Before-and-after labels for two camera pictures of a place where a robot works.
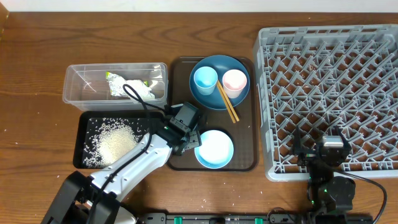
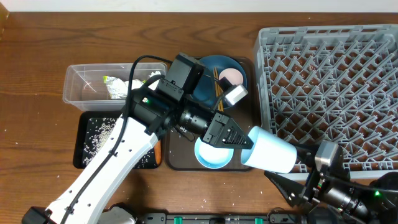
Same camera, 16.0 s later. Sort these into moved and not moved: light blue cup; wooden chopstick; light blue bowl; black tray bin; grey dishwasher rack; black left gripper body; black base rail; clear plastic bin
Moved: black left gripper body; wooden chopstick; light blue cup
Not moved: grey dishwasher rack; light blue bowl; black base rail; clear plastic bin; black tray bin
